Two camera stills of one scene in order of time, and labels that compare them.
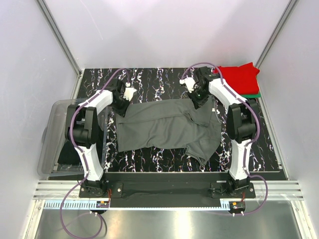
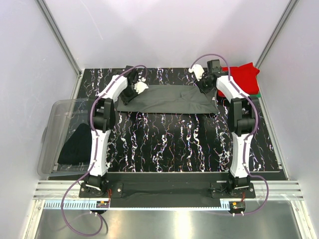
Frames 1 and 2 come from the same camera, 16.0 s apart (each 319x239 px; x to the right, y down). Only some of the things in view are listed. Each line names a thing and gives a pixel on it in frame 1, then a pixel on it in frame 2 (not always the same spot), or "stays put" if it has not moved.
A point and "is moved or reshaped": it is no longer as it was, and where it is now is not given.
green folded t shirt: (255, 95) stays put
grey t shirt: (171, 123) is moved or reshaped
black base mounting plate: (168, 185) stays put
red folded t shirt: (242, 79) stays put
